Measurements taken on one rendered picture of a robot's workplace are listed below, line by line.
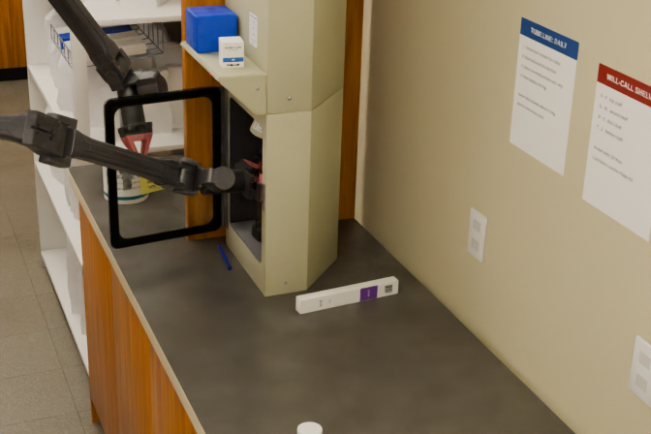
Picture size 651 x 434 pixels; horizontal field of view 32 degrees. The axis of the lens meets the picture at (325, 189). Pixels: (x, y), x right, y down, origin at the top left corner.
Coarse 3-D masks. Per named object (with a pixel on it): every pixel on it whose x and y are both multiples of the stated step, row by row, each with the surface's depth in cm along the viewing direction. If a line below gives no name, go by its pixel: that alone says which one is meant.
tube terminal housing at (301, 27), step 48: (240, 0) 268; (288, 0) 251; (336, 0) 266; (288, 48) 256; (336, 48) 271; (288, 96) 260; (336, 96) 277; (288, 144) 264; (336, 144) 283; (288, 192) 269; (336, 192) 289; (240, 240) 291; (288, 240) 274; (336, 240) 296; (288, 288) 279
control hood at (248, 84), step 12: (192, 48) 273; (204, 60) 264; (216, 60) 264; (216, 72) 255; (228, 72) 256; (240, 72) 256; (252, 72) 256; (228, 84) 253; (240, 84) 254; (252, 84) 255; (264, 84) 257; (240, 96) 255; (252, 96) 256; (264, 96) 258; (252, 108) 258; (264, 108) 259
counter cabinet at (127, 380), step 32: (96, 256) 339; (96, 288) 346; (96, 320) 354; (128, 320) 303; (96, 352) 362; (128, 352) 309; (96, 384) 370; (128, 384) 315; (160, 384) 274; (96, 416) 388; (128, 416) 321; (160, 416) 278
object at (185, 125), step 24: (120, 120) 276; (144, 120) 279; (168, 120) 282; (192, 120) 286; (120, 144) 279; (144, 144) 282; (168, 144) 285; (192, 144) 288; (120, 192) 283; (144, 192) 286; (168, 192) 290; (120, 216) 286; (144, 216) 289; (168, 216) 292; (192, 216) 296
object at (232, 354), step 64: (128, 256) 296; (192, 256) 297; (384, 256) 301; (192, 320) 266; (256, 320) 267; (320, 320) 268; (384, 320) 269; (448, 320) 270; (192, 384) 240; (256, 384) 241; (320, 384) 242; (384, 384) 243; (448, 384) 243; (512, 384) 244
